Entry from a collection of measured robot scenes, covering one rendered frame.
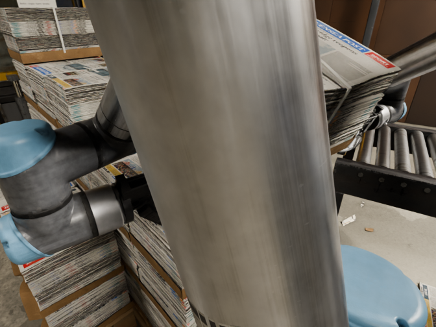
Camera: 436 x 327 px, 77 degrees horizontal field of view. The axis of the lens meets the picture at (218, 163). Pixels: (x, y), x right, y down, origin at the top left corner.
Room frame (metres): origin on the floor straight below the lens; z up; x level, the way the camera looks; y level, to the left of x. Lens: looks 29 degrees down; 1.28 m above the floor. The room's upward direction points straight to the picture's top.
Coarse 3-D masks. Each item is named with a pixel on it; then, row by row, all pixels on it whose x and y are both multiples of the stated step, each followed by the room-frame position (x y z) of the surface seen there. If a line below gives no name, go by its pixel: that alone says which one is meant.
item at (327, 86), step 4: (324, 80) 0.47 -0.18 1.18; (324, 84) 0.45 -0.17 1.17; (328, 84) 0.46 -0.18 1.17; (332, 84) 0.47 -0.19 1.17; (324, 88) 0.44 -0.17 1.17; (328, 88) 0.44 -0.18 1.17; (332, 88) 0.45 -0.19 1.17; (336, 88) 0.46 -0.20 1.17; (324, 92) 0.44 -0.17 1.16; (328, 92) 0.45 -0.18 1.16; (332, 92) 0.46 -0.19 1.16; (324, 96) 0.45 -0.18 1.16; (328, 96) 0.46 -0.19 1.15; (328, 100) 0.46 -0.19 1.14
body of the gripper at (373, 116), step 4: (376, 104) 0.77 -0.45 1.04; (376, 108) 0.76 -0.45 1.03; (380, 108) 0.75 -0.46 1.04; (372, 112) 0.72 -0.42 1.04; (376, 112) 0.76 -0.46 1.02; (380, 112) 0.76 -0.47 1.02; (372, 116) 0.74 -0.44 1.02; (376, 116) 0.71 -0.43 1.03; (380, 116) 0.76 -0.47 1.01; (368, 120) 0.69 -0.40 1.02; (372, 120) 0.71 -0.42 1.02; (376, 120) 0.76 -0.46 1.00; (380, 120) 0.76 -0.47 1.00; (364, 124) 0.69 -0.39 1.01; (368, 124) 0.71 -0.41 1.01; (372, 124) 0.76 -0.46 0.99; (376, 124) 0.76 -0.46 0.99; (364, 128) 0.72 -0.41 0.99; (368, 128) 0.77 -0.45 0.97; (372, 128) 0.76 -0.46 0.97; (360, 132) 0.72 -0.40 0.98; (364, 132) 0.73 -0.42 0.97
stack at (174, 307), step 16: (128, 160) 0.83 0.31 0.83; (96, 176) 0.81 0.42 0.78; (112, 176) 0.72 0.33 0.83; (128, 176) 0.72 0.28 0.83; (128, 224) 0.68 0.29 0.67; (144, 224) 0.59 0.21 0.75; (128, 240) 0.70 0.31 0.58; (144, 240) 0.59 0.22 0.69; (160, 240) 0.52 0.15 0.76; (128, 256) 0.71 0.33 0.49; (160, 256) 0.53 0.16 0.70; (128, 272) 0.76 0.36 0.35; (144, 272) 0.64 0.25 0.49; (176, 272) 0.47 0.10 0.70; (128, 288) 0.78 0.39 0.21; (160, 288) 0.57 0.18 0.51; (144, 304) 0.66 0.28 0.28; (160, 304) 0.57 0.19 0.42; (176, 304) 0.50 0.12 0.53; (144, 320) 0.69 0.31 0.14; (160, 320) 0.58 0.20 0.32; (176, 320) 0.50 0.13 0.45; (192, 320) 0.48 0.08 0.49
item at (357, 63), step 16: (320, 32) 0.67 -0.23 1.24; (336, 32) 0.69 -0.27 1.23; (320, 48) 0.60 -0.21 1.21; (336, 48) 0.60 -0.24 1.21; (352, 48) 0.62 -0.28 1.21; (368, 48) 0.63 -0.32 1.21; (336, 64) 0.55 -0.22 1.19; (352, 64) 0.55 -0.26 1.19; (368, 64) 0.56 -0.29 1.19; (384, 64) 0.57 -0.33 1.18; (352, 80) 0.50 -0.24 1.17; (368, 80) 0.51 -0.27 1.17; (384, 80) 0.56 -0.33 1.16; (352, 96) 0.51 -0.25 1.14; (368, 96) 0.56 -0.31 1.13; (352, 112) 0.54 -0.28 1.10; (368, 112) 0.59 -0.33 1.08; (336, 128) 0.54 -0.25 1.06; (352, 128) 0.58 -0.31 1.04; (336, 144) 0.59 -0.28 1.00
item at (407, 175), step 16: (336, 160) 0.88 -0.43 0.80; (352, 160) 0.88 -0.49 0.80; (336, 176) 0.86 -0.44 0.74; (352, 176) 0.83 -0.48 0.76; (368, 176) 0.81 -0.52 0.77; (384, 176) 0.79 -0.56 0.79; (400, 176) 0.77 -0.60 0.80; (416, 176) 0.77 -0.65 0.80; (352, 192) 0.83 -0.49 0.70; (368, 192) 0.80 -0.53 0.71; (384, 192) 0.78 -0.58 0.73; (400, 192) 0.76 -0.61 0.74; (416, 192) 0.74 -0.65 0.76; (432, 192) 0.72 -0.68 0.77; (400, 208) 0.75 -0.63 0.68; (416, 208) 0.73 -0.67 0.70; (432, 208) 0.71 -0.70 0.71
